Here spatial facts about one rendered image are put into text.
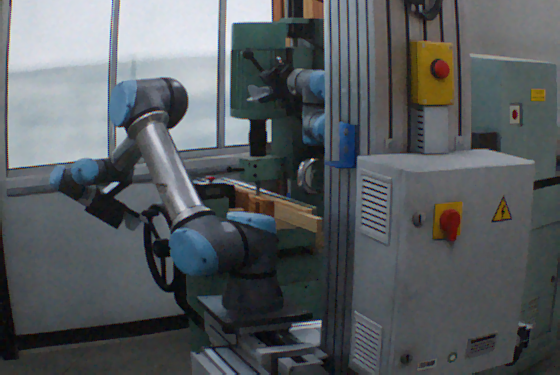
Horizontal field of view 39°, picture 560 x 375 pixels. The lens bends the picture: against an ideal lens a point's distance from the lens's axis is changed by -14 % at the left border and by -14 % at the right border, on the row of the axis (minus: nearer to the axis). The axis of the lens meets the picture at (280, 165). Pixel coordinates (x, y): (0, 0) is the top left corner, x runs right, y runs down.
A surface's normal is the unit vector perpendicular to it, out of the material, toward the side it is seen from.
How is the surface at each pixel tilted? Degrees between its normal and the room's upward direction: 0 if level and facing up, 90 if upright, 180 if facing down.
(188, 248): 96
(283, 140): 90
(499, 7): 90
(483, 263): 90
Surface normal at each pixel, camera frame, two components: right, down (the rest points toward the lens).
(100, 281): 0.60, 0.12
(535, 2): -0.80, 0.09
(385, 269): -0.93, 0.05
